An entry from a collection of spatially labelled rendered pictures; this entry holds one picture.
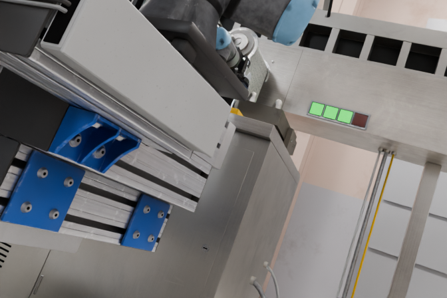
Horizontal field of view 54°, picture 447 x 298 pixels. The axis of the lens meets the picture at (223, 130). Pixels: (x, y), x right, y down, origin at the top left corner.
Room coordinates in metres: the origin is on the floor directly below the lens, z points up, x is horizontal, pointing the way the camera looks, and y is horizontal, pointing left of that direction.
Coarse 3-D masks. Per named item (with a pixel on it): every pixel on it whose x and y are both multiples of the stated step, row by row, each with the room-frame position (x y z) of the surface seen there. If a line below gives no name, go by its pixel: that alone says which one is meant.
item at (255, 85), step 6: (252, 66) 1.60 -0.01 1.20; (246, 72) 1.56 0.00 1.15; (252, 72) 1.62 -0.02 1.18; (252, 78) 1.64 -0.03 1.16; (258, 78) 1.70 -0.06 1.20; (252, 84) 1.67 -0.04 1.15; (258, 84) 1.73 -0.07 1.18; (252, 90) 1.69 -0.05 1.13; (258, 90) 1.75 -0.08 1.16; (234, 102) 1.56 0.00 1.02
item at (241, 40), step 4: (236, 36) 1.56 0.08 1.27; (240, 36) 1.55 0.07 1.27; (244, 36) 1.55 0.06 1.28; (236, 40) 1.56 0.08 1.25; (240, 40) 1.56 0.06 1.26; (244, 40) 1.55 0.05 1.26; (248, 40) 1.56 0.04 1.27; (236, 44) 1.56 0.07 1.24; (240, 44) 1.55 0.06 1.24; (244, 44) 1.54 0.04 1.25; (240, 48) 1.55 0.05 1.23; (244, 48) 1.55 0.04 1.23
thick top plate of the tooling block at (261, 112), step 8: (240, 104) 1.50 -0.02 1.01; (248, 104) 1.49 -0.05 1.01; (256, 104) 1.48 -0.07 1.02; (264, 104) 1.47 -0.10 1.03; (248, 112) 1.48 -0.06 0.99; (256, 112) 1.47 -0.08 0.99; (264, 112) 1.46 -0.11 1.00; (272, 112) 1.45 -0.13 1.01; (280, 112) 1.44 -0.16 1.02; (264, 120) 1.46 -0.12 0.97; (272, 120) 1.45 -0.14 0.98; (280, 120) 1.45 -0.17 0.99; (280, 128) 1.49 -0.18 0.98; (288, 128) 1.59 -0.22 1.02; (296, 144) 1.81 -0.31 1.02
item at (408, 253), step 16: (432, 176) 1.73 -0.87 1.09; (416, 192) 1.79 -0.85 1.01; (432, 192) 1.72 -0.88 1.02; (416, 208) 1.74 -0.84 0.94; (416, 224) 1.73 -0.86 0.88; (416, 240) 1.73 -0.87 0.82; (400, 256) 1.74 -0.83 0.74; (416, 256) 1.72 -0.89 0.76; (400, 272) 1.73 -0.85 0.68; (400, 288) 1.73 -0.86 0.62
